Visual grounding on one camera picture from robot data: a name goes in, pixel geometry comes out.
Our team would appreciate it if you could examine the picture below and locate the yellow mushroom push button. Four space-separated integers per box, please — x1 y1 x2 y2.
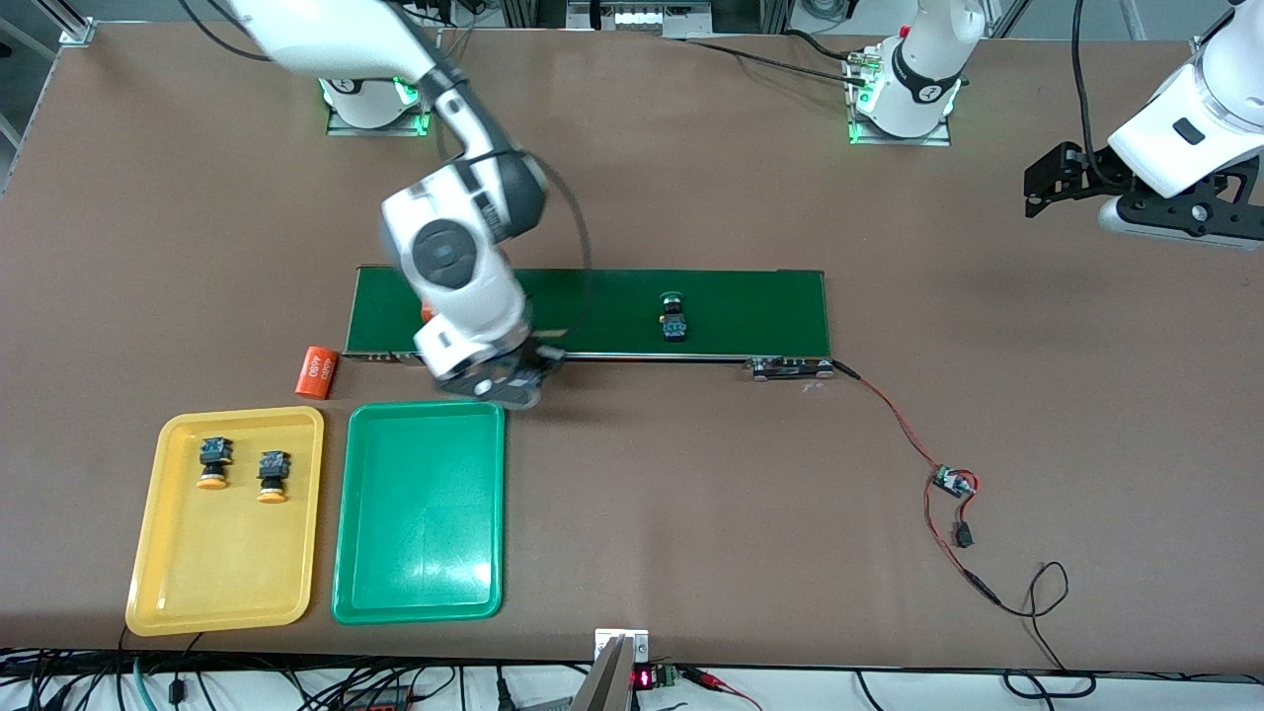
255 450 292 505
196 436 234 491

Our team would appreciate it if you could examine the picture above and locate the green plastic tray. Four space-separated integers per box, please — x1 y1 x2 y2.
332 399 507 625

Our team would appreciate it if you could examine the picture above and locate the green belt conveyor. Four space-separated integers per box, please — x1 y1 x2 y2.
343 265 835 381

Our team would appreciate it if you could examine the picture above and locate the grey metal bar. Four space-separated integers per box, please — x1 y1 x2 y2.
570 635 638 711

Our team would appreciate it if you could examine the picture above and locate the red clip lead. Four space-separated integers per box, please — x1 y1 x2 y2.
679 667 763 711

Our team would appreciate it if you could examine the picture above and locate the silver box with lights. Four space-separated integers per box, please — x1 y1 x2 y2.
566 0 714 40

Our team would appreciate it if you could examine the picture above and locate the yellow plastic tray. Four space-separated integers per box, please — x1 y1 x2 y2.
125 406 325 637

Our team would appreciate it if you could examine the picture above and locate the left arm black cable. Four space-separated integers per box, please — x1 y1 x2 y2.
1069 0 1122 174

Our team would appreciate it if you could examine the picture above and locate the silver metal bracket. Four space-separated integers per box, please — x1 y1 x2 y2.
593 628 651 665

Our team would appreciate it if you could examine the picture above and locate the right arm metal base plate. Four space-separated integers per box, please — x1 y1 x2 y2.
326 77 433 137

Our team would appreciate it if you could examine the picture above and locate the black table cable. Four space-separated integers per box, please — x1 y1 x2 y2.
681 38 870 85

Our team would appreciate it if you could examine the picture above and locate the thin black cable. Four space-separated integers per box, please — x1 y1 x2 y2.
995 561 1097 698

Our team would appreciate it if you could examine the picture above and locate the aluminium frame corner bracket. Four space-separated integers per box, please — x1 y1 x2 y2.
59 0 100 45

